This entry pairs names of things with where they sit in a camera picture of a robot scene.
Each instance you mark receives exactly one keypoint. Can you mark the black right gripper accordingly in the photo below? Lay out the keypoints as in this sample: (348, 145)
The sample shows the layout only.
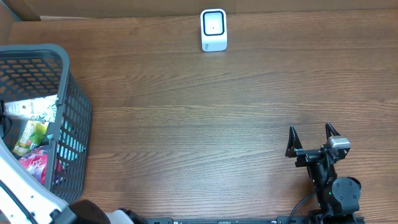
(311, 153)

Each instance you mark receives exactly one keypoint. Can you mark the grey plastic shopping basket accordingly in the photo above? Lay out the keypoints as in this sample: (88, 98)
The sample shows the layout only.
(39, 70)

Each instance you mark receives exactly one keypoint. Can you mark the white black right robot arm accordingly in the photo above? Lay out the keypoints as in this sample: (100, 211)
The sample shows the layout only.
(338, 197)

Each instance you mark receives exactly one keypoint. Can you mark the white tube with gold cap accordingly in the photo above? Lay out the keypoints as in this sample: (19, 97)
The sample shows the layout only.
(34, 109)

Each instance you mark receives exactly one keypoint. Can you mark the white barcode scanner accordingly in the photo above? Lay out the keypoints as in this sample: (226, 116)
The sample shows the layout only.
(214, 34)

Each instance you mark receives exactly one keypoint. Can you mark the purple pink sanitary pad pack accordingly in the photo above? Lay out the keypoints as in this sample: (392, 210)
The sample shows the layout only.
(35, 162)

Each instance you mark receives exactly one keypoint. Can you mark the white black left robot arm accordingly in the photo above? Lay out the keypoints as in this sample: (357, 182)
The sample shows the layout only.
(25, 200)

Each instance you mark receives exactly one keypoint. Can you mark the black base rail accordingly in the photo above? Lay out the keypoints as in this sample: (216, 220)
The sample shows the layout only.
(277, 220)

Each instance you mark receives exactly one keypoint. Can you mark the teal wet wipes pack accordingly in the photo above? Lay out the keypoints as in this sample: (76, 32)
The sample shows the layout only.
(70, 145)

